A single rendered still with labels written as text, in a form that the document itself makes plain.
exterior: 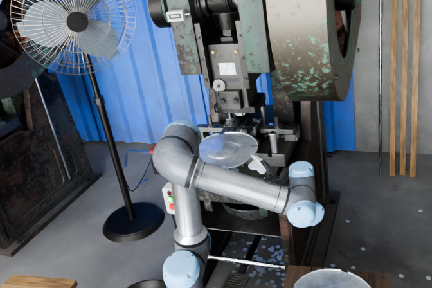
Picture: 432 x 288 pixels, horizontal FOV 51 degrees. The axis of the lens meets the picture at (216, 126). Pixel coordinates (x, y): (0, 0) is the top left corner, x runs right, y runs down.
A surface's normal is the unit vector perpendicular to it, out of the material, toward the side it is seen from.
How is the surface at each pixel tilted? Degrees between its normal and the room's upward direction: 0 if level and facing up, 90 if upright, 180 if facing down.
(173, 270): 8
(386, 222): 0
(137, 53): 90
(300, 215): 90
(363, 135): 90
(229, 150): 2
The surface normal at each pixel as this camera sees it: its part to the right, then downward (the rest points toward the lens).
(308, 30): -0.34, 0.51
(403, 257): -0.15, -0.90
